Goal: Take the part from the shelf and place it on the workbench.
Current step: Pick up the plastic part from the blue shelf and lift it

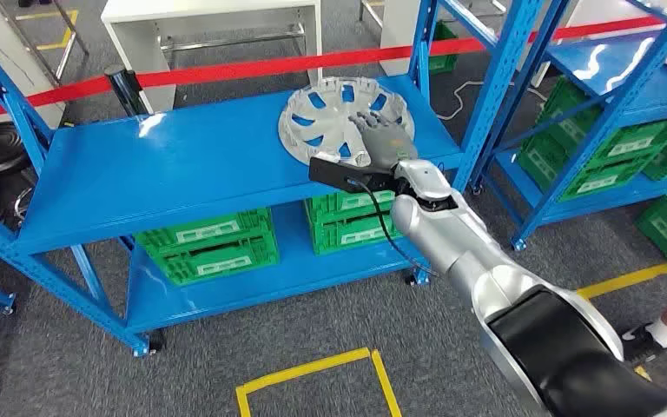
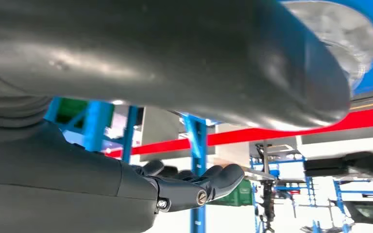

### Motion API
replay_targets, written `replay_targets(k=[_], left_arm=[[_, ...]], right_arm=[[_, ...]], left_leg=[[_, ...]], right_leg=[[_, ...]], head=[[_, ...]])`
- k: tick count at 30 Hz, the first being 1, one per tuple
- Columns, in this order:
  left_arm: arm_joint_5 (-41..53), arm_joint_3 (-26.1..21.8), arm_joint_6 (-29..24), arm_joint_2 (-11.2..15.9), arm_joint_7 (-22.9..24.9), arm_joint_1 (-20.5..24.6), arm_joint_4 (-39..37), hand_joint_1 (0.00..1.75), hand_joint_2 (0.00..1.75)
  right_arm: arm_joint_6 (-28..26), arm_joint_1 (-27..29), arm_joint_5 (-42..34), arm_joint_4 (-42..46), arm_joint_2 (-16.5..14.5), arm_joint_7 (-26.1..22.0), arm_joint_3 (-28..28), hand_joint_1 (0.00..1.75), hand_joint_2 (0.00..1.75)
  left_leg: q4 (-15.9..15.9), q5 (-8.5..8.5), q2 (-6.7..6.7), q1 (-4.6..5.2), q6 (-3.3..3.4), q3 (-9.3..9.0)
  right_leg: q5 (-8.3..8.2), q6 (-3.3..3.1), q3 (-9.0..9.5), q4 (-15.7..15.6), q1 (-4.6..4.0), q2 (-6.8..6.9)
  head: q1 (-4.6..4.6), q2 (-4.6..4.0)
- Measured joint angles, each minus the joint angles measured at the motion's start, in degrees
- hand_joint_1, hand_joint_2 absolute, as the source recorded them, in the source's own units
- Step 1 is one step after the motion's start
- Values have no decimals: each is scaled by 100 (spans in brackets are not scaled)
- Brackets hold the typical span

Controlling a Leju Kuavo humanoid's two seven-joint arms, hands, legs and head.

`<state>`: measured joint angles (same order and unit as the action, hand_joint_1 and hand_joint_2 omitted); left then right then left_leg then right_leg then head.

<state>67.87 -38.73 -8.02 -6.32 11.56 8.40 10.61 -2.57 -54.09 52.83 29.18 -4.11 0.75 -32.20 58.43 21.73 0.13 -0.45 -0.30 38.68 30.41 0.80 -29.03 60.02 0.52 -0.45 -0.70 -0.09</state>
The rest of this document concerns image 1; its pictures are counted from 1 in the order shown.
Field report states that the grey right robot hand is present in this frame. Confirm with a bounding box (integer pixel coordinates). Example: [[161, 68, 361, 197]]
[[349, 112, 419, 169]]

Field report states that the silver plastic wheel cover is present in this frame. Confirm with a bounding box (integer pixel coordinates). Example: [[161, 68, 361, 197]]
[[277, 76, 416, 169]]

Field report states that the white table side panel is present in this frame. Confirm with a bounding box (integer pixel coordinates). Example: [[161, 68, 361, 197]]
[[379, 0, 428, 77], [0, 0, 67, 129]]

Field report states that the red barrier belt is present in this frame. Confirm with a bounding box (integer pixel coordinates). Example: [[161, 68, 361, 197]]
[[0, 16, 665, 125]]

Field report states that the white table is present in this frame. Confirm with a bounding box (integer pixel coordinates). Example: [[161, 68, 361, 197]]
[[100, 0, 323, 115]]

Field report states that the person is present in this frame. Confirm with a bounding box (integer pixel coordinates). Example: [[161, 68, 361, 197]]
[[621, 275, 667, 364]]

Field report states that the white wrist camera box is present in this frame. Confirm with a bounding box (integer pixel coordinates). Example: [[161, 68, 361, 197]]
[[312, 151, 347, 167]]

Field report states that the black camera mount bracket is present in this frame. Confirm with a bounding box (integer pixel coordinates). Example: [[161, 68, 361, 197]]
[[308, 155, 399, 195]]

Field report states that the black camera cable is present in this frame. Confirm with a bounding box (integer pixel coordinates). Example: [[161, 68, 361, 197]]
[[347, 178, 439, 279]]

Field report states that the white floor cable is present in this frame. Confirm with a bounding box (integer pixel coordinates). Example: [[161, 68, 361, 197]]
[[437, 79, 549, 122]]

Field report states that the steel table leg frame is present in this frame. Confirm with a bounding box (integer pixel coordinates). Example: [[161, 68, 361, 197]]
[[358, 0, 389, 29], [0, 0, 90, 82]]

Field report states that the black stanchion post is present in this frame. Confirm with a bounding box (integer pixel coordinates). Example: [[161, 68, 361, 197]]
[[102, 64, 152, 118]]

